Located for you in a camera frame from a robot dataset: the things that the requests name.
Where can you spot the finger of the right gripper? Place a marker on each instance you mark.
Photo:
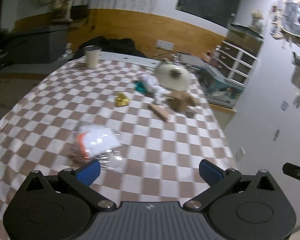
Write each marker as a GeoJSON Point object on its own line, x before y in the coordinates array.
{"type": "Point", "coordinates": [291, 170]}

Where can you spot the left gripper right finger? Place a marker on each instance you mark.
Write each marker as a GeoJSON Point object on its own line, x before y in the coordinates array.
{"type": "Point", "coordinates": [238, 206]}

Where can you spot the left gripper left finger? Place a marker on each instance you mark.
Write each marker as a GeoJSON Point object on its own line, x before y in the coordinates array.
{"type": "Point", "coordinates": [56, 207]}

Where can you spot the clear white orange plastic bag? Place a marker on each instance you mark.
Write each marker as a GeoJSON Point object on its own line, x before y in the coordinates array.
{"type": "Point", "coordinates": [91, 141]}

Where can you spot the brown wooden stick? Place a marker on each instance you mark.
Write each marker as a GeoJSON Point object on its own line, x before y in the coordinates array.
{"type": "Point", "coordinates": [159, 112]}

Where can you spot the cream floor cabinet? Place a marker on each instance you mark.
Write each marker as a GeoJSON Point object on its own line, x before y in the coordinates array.
{"type": "Point", "coordinates": [222, 114]}

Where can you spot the checkered brown white tablecloth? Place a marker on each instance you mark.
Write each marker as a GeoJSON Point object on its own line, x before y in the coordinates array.
{"type": "Point", "coordinates": [161, 159]}

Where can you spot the white drawer shelf unit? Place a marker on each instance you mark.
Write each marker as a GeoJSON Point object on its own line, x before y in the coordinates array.
{"type": "Point", "coordinates": [235, 64]}

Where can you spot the gold foil wrapper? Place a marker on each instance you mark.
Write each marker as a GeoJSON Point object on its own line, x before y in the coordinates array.
{"type": "Point", "coordinates": [121, 100]}

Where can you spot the brown cardboard box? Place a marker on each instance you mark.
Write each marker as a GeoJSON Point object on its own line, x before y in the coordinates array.
{"type": "Point", "coordinates": [180, 101]}

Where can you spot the plastic water bottle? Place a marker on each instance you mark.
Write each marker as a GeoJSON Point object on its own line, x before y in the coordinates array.
{"type": "Point", "coordinates": [215, 55]}

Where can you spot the teal small bowl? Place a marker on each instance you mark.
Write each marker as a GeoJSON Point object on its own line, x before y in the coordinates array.
{"type": "Point", "coordinates": [138, 85]}

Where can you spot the crumpled white tissue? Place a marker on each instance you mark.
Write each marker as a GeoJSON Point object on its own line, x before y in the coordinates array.
{"type": "Point", "coordinates": [152, 86]}

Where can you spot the white cat plush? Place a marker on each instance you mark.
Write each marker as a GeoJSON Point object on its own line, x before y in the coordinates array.
{"type": "Point", "coordinates": [172, 76]}

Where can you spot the dried flower vase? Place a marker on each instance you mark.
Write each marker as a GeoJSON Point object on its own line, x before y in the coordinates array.
{"type": "Point", "coordinates": [256, 24]}

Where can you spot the white paper cup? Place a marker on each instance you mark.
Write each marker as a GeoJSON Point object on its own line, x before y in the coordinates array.
{"type": "Point", "coordinates": [92, 54]}

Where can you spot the dark side cabinet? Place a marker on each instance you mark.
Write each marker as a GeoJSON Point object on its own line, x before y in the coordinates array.
{"type": "Point", "coordinates": [35, 46]}

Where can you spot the black clothing heap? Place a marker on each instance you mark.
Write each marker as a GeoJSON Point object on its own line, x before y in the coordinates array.
{"type": "Point", "coordinates": [121, 46]}

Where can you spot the white power strip socket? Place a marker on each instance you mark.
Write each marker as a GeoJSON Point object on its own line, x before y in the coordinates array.
{"type": "Point", "coordinates": [164, 45]}

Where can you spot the white wall charger with cable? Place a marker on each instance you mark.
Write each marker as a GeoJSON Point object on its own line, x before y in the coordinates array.
{"type": "Point", "coordinates": [276, 134]}

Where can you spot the white wall socket plate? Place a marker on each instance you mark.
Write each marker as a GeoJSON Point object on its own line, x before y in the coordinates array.
{"type": "Point", "coordinates": [240, 154]}

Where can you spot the grey cat wall tapestry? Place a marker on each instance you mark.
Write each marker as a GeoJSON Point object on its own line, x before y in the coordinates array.
{"type": "Point", "coordinates": [291, 17]}

